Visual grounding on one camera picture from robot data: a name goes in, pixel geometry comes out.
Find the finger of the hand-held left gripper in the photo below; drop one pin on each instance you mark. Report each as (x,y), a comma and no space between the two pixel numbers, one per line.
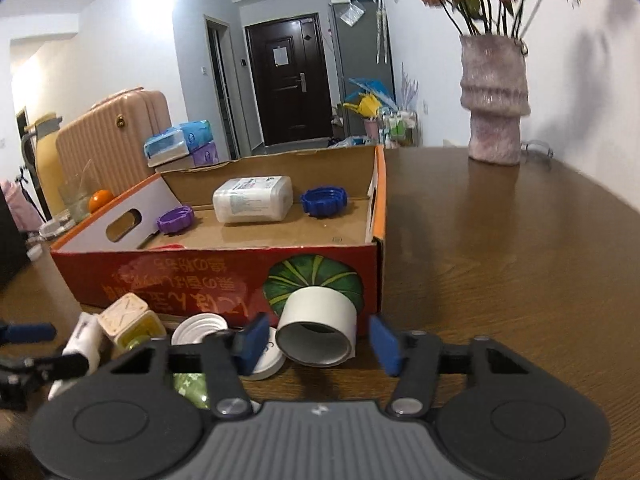
(65,365)
(30,332)

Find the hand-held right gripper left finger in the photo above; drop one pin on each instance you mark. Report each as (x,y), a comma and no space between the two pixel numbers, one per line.
(252,342)

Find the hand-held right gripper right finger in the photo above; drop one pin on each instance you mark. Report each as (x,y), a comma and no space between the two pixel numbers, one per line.
(385,345)

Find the white tape roll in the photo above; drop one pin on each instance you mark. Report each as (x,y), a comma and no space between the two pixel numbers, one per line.
(320,310)

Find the red printed cardboard box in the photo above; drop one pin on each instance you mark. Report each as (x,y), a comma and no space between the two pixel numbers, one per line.
(200,270)

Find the white plastic bottle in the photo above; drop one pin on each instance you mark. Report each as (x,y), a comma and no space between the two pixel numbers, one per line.
(252,200)

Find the purple plastic lid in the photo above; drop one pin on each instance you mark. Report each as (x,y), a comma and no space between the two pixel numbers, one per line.
(176,219)

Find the white jar lid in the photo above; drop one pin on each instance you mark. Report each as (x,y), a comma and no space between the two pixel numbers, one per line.
(267,362)
(197,327)

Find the beige cube-lidded yellow jar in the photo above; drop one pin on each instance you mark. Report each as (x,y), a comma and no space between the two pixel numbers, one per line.
(125,317)

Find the green patterned packet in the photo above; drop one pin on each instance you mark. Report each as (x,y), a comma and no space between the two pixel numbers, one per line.
(190,390)

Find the black paper bag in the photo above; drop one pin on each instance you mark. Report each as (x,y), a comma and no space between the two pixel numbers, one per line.
(10,245)

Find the pink cloth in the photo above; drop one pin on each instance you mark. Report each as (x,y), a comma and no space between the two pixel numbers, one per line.
(20,207)

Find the clear glass cup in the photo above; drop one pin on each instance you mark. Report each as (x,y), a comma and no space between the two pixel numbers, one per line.
(74,200)

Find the orange fruit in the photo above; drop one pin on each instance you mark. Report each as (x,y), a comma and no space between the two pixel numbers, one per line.
(100,200)

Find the blue plastic lid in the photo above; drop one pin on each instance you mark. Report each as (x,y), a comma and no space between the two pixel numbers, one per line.
(324,201)

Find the yellow thermos jug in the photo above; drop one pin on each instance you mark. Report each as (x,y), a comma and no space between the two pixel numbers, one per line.
(47,170)

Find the purple tissue pack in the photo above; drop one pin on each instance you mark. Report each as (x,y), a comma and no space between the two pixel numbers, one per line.
(206,154)

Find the pink ribbed suitcase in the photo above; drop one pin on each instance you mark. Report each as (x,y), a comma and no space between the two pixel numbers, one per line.
(115,140)

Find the blue tissue pack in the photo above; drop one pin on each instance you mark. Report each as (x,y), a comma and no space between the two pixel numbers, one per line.
(175,142)

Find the white rack with bottles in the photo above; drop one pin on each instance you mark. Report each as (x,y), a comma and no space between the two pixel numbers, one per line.
(400,127)

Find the yellow watering can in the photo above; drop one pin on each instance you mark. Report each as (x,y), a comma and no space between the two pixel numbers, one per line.
(365,105)

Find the eyeglasses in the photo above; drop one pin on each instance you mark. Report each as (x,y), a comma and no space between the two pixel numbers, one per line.
(539,149)

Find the dark entrance door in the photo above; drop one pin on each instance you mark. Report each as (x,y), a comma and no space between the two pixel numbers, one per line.
(287,85)

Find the textured pink ceramic vase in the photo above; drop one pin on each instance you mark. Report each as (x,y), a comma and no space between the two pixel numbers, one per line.
(495,95)

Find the grey refrigerator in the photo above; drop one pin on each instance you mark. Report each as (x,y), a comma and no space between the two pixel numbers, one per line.
(357,55)

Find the folded umbrella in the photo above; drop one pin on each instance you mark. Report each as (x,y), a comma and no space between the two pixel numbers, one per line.
(381,30)

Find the paper note on refrigerator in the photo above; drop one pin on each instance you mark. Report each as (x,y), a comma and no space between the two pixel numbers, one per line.
(351,13)

